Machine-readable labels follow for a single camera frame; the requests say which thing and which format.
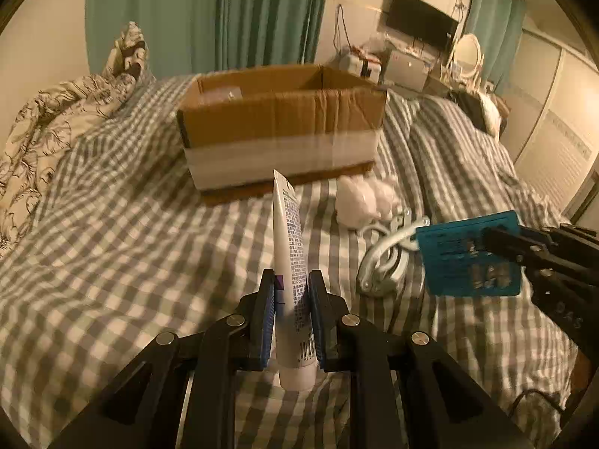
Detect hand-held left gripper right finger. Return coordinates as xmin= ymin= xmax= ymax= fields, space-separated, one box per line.
xmin=307 ymin=269 xmax=539 ymax=449

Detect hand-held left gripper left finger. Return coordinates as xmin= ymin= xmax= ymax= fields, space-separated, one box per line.
xmin=49 ymin=268 xmax=277 ymax=449

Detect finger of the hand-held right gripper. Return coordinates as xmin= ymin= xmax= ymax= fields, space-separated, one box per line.
xmin=482 ymin=227 xmax=557 ymax=267

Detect white cream tube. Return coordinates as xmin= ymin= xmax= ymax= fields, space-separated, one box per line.
xmin=272 ymin=169 xmax=320 ymax=391

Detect teal card package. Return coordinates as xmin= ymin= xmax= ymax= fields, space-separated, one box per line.
xmin=415 ymin=210 xmax=523 ymax=297

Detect cardboard box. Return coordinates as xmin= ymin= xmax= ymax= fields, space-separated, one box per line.
xmin=176 ymin=64 xmax=389 ymax=207

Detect grey checkered duvet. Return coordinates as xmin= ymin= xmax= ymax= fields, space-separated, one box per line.
xmin=0 ymin=73 xmax=581 ymax=449

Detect silver metal hooks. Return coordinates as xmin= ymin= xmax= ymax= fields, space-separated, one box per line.
xmin=356 ymin=210 xmax=431 ymax=296

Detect white plastic bag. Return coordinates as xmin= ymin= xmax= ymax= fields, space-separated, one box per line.
xmin=335 ymin=174 xmax=404 ymax=226

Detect black and white bag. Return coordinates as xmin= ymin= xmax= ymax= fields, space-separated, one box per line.
xmin=447 ymin=89 xmax=502 ymax=137

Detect oval white vanity mirror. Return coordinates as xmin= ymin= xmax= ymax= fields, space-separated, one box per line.
xmin=450 ymin=34 xmax=484 ymax=84

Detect cluttered dresser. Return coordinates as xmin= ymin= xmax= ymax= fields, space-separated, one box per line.
xmin=328 ymin=37 xmax=469 ymax=97

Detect teal curtain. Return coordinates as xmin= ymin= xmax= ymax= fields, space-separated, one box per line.
xmin=85 ymin=0 xmax=334 ymax=78
xmin=463 ymin=0 xmax=529 ymax=89

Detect black television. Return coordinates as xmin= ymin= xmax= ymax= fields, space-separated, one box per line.
xmin=386 ymin=0 xmax=460 ymax=51

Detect floral patterned blanket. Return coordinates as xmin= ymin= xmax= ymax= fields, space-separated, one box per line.
xmin=0 ymin=21 xmax=150 ymax=256

